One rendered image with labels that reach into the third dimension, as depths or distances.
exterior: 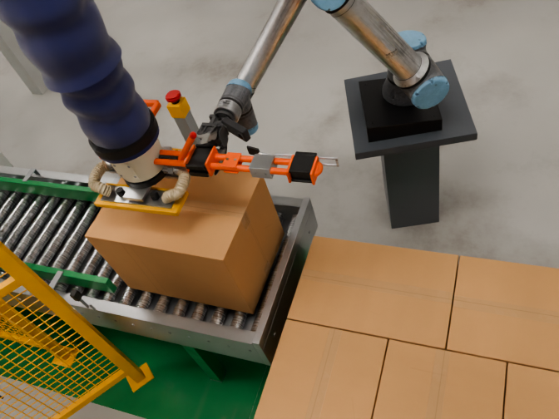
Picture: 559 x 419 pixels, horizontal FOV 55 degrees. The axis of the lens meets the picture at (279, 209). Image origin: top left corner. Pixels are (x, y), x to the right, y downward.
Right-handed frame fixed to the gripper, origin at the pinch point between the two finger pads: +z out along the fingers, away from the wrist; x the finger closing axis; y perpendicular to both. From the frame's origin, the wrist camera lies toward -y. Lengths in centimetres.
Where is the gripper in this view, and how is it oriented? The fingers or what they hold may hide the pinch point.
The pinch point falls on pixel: (210, 160)
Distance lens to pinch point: 177.1
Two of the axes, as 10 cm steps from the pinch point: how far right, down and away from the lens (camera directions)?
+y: -9.3, -1.0, 3.5
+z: -2.9, 7.9, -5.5
